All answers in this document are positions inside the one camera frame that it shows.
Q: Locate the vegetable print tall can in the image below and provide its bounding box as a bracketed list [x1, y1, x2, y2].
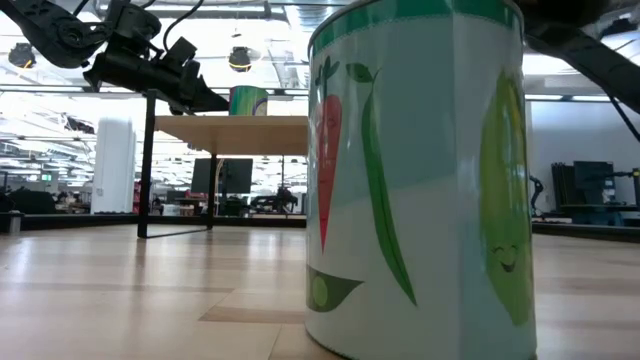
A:
[303, 0, 540, 360]

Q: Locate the wooden shelf with black legs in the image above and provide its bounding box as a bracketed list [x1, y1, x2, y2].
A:
[136, 88, 310, 240]

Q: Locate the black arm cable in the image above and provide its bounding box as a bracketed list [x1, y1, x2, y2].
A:
[161, 0, 207, 51]
[606, 93, 640, 145]

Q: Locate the black ceiling dome camera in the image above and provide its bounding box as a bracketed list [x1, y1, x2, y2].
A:
[228, 45, 253, 74]

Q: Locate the silver air duct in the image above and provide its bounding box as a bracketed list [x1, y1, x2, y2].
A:
[285, 4, 321, 90]

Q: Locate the black equipment rack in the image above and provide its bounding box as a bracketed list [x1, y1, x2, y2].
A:
[550, 160, 640, 227]

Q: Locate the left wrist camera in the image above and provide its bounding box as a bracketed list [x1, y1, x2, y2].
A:
[158, 35, 199, 71]

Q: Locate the black ceiling device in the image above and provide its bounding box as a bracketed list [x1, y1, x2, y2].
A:
[7, 42, 38, 70]

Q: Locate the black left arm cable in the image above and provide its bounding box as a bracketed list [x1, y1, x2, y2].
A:
[161, 0, 207, 51]

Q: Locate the black table frame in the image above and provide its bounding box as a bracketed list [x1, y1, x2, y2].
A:
[0, 212, 640, 245]

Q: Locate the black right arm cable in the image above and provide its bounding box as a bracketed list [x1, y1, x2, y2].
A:
[606, 93, 640, 145]

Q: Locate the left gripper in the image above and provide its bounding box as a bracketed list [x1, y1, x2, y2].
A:
[82, 4, 230, 117]

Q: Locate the green can with purple arc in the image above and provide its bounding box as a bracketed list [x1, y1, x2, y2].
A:
[228, 85, 270, 118]

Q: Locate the white pillar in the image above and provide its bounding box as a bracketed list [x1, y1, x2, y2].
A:
[90, 115, 138, 215]

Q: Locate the black monitor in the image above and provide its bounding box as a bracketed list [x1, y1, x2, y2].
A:
[190, 157, 255, 197]

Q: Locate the ceiling light strip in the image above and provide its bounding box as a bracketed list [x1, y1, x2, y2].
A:
[524, 93, 640, 103]
[0, 85, 310, 97]

